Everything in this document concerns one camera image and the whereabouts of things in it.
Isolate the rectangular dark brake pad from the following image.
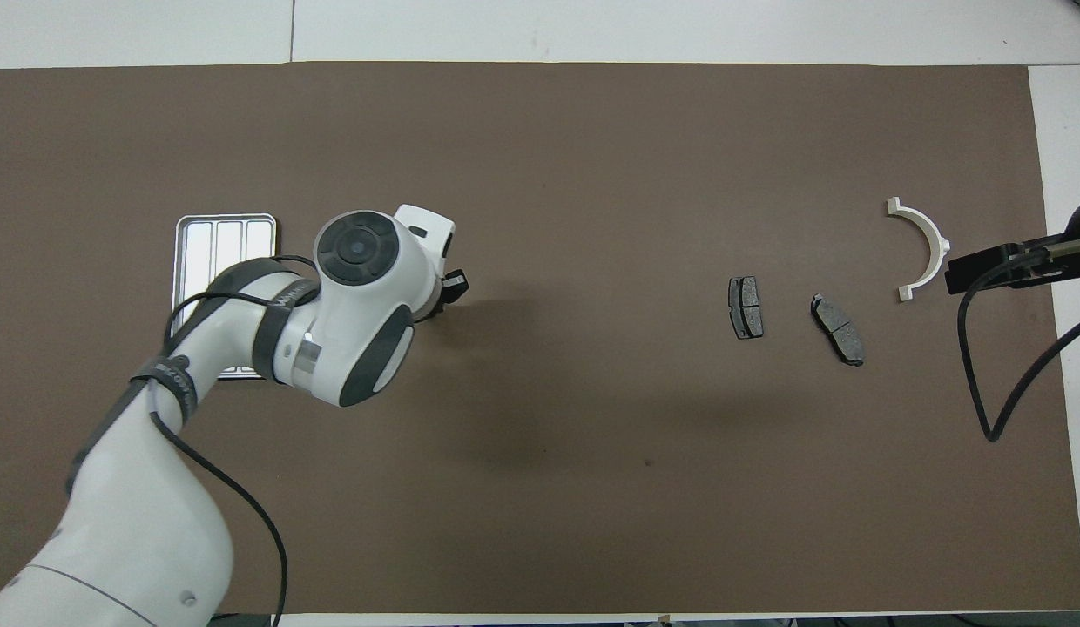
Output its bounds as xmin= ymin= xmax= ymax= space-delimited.
xmin=728 ymin=276 xmax=765 ymax=340

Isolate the white curved plastic bracket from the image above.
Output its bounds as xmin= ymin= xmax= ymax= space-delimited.
xmin=886 ymin=198 xmax=952 ymax=303

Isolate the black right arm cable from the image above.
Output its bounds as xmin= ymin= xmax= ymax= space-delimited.
xmin=956 ymin=257 xmax=1080 ymax=442

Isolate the silver metal tray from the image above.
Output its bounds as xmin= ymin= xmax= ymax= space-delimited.
xmin=173 ymin=212 xmax=278 ymax=381

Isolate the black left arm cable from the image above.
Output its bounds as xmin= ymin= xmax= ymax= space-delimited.
xmin=151 ymin=255 xmax=319 ymax=627

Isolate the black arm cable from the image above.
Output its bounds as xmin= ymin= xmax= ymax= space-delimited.
xmin=956 ymin=257 xmax=1080 ymax=442
xmin=151 ymin=255 xmax=319 ymax=627

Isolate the brown table mat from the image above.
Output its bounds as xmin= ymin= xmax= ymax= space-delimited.
xmin=0 ymin=61 xmax=1080 ymax=615

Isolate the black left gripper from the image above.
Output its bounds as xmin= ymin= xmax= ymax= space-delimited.
xmin=414 ymin=270 xmax=471 ymax=325

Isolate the curved dark brake pad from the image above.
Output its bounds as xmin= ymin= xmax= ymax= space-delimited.
xmin=810 ymin=293 xmax=865 ymax=367

